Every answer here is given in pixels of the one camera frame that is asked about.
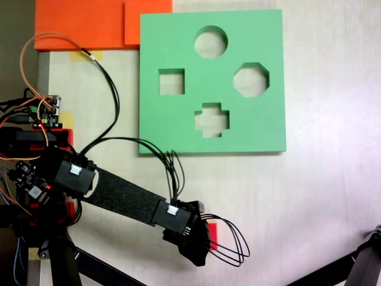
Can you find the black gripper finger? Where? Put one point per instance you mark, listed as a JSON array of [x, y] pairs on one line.
[[196, 256]]

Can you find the red square block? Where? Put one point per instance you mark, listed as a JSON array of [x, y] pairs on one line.
[[213, 235]]

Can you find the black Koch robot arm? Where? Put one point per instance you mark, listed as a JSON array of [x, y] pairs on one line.
[[125, 193]]

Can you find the large orange foam block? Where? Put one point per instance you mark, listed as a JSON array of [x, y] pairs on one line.
[[74, 21]]

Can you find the green shape sorter board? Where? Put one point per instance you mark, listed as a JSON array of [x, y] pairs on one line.
[[262, 134]]

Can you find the thick black tripod leg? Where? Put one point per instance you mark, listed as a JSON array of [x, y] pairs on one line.
[[64, 268]]

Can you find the yellow tape strip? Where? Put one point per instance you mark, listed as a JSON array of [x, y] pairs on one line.
[[68, 119], [76, 56], [33, 254]]

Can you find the grey black tripod leg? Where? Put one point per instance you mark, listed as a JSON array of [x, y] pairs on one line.
[[366, 265]]

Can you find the black circuit board red LED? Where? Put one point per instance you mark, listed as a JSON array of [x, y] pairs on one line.
[[26, 178]]

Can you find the circuit board with green terminal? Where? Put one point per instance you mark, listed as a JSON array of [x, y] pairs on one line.
[[49, 111]]

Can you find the red printed base bracket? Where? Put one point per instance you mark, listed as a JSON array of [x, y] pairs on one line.
[[70, 137], [71, 208]]

